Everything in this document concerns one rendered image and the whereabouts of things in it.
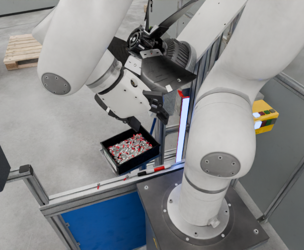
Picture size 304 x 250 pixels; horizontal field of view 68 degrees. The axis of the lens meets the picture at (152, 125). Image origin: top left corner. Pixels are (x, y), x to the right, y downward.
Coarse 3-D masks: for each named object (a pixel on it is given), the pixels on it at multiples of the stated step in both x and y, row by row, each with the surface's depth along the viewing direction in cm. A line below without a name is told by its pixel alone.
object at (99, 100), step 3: (123, 66) 106; (123, 69) 106; (129, 69) 106; (132, 72) 106; (135, 72) 106; (138, 75) 106; (96, 93) 112; (96, 96) 112; (96, 99) 112; (99, 99) 111; (99, 102) 111; (102, 102) 110; (99, 105) 111; (102, 105) 110; (105, 105) 109; (102, 108) 110; (105, 108) 109
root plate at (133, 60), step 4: (132, 56) 105; (128, 60) 106; (132, 60) 106; (136, 60) 106; (140, 60) 105; (128, 64) 106; (132, 64) 106; (140, 64) 106; (128, 68) 106; (132, 68) 106; (136, 68) 106; (140, 68) 106; (136, 72) 106; (140, 72) 106
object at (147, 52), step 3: (141, 51) 99; (144, 51) 99; (147, 51) 99; (153, 51) 99; (156, 51) 99; (159, 51) 99; (141, 54) 97; (147, 54) 97; (150, 54) 98; (153, 54) 98; (156, 54) 98; (159, 54) 98; (144, 57) 96
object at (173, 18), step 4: (192, 0) 80; (196, 0) 78; (188, 4) 80; (192, 4) 94; (180, 8) 84; (184, 8) 91; (188, 8) 95; (176, 12) 86; (180, 12) 93; (184, 12) 97; (172, 16) 91; (176, 16) 95; (180, 16) 98; (164, 20) 90; (168, 20) 93; (172, 20) 97; (176, 20) 100; (160, 24) 93; (164, 24) 96; (168, 24) 99
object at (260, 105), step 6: (258, 102) 91; (264, 102) 91; (252, 108) 88; (258, 108) 88; (264, 108) 88; (270, 108) 88; (270, 114) 85; (276, 114) 86; (258, 120) 84; (264, 120) 85; (264, 126) 88; (270, 126) 89; (258, 132) 89
